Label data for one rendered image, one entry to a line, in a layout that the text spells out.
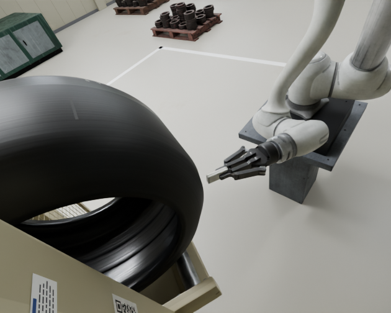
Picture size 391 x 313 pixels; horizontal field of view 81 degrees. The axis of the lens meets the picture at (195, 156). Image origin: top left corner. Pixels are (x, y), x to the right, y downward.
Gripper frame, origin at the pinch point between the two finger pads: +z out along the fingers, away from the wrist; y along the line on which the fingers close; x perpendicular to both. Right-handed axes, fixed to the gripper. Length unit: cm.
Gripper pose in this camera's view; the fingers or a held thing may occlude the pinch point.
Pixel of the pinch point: (217, 175)
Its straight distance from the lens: 70.6
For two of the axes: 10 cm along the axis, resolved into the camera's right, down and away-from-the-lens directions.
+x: 1.0, 7.1, 7.0
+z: -9.0, 3.6, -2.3
